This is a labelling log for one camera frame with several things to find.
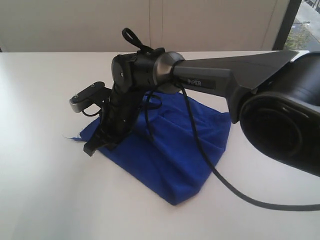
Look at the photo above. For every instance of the black window frame post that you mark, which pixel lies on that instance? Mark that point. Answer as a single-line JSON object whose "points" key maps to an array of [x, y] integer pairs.
{"points": [[285, 27]]}

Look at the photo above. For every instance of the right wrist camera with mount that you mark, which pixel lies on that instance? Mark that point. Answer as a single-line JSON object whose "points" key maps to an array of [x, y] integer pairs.
{"points": [[95, 94]]}

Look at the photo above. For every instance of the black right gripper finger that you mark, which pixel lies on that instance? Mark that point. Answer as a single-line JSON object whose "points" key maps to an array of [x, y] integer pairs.
{"points": [[98, 139]]}

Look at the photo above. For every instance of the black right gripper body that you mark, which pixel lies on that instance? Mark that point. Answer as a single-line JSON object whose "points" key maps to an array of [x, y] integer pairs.
{"points": [[121, 114]]}

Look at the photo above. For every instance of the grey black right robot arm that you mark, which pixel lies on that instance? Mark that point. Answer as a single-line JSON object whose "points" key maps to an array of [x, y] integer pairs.
{"points": [[275, 97]]}

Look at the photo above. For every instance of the blue towel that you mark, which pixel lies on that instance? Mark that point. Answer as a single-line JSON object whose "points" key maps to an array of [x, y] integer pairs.
{"points": [[171, 165]]}

